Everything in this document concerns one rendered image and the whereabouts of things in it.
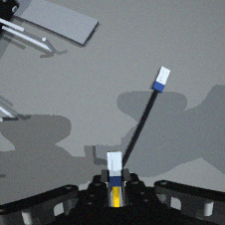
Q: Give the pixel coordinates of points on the black cable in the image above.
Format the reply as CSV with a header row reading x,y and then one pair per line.
x,y
138,131

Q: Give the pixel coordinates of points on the yellow patch cord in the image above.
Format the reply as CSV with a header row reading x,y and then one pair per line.
x,y
115,195

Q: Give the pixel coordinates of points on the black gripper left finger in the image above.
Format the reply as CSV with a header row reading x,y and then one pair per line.
x,y
39,209

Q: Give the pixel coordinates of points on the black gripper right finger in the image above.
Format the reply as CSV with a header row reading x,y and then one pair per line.
x,y
200,203

